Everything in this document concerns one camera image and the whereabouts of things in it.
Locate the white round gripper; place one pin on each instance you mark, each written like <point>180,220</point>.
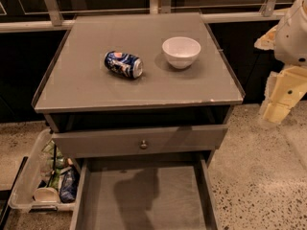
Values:
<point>292,38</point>

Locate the white ceramic bowl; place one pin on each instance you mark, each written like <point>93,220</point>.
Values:
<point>180,51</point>

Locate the green snack packets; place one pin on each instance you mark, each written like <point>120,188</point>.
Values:
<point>53,165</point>

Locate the clear plastic storage bin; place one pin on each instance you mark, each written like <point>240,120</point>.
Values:
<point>29,180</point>

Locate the round metal drawer knob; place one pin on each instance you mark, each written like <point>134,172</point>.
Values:
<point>143,145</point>

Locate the blue pepsi can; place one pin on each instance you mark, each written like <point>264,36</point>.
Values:
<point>124,64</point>

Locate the white cup in bin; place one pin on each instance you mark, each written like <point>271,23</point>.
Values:
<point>48,194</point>

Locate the open grey middle drawer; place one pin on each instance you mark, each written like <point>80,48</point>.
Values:
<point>145,192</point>

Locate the grey top drawer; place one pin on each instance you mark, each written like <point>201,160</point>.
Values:
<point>117,142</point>

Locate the blue snack bag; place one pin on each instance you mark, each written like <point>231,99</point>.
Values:
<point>68,187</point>

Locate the metal railing frame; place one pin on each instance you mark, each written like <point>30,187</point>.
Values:
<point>55,15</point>

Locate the grey drawer cabinet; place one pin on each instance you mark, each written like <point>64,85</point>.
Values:
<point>140,104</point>

